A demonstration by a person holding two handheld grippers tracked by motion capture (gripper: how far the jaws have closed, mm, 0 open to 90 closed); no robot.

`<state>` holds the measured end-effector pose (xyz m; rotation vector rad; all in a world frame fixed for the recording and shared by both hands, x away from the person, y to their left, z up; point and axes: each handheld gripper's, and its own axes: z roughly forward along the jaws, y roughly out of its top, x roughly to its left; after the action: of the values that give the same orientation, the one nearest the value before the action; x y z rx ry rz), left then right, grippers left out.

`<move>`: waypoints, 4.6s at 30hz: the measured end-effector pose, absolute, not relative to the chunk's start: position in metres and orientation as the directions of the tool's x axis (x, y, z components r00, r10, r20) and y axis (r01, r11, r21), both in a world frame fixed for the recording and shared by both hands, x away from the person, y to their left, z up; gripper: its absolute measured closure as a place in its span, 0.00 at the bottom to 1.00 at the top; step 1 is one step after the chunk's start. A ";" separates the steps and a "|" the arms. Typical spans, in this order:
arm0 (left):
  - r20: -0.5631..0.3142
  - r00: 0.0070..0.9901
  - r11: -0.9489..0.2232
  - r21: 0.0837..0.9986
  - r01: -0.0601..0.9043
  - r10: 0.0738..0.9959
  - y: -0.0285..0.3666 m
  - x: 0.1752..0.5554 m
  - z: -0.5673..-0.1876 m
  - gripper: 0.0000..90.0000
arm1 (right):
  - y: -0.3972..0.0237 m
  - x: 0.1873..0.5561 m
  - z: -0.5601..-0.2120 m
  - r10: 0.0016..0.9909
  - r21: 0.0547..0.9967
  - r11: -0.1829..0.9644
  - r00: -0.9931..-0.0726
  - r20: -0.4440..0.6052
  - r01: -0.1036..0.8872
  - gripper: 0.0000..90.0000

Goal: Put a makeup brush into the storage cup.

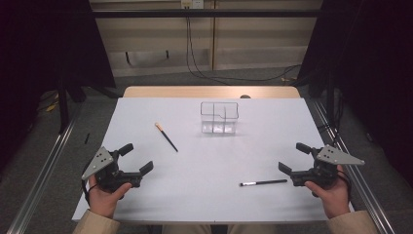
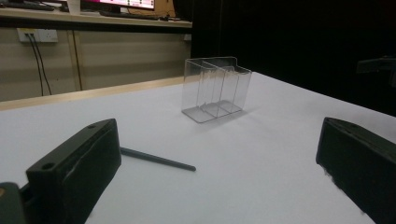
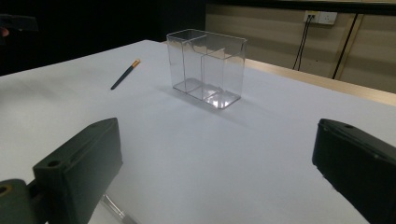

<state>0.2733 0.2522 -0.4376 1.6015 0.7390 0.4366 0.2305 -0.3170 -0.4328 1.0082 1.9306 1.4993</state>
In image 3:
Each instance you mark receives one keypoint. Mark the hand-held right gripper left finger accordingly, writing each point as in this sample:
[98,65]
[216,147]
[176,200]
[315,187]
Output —
[77,174]

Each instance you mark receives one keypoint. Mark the white table cover sheet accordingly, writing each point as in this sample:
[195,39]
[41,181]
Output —
[218,155]

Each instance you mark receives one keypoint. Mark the black pen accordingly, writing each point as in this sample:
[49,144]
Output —
[120,214]

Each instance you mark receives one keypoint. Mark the wooden table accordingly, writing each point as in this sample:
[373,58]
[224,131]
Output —
[327,82]

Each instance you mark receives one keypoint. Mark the black curtain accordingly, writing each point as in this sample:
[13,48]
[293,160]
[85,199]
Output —
[93,28]

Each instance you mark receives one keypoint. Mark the makeup brush with orange ferrule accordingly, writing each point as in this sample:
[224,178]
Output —
[124,75]

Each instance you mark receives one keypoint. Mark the black metal crossbar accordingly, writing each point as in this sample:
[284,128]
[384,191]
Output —
[295,5]

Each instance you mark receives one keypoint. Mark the clear acrylic organizer box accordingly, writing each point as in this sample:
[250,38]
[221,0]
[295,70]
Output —
[205,71]

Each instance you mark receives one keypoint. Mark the white wall outlet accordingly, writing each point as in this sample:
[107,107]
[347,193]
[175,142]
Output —
[325,17]

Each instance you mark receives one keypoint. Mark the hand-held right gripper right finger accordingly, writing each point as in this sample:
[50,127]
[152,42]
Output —
[358,168]

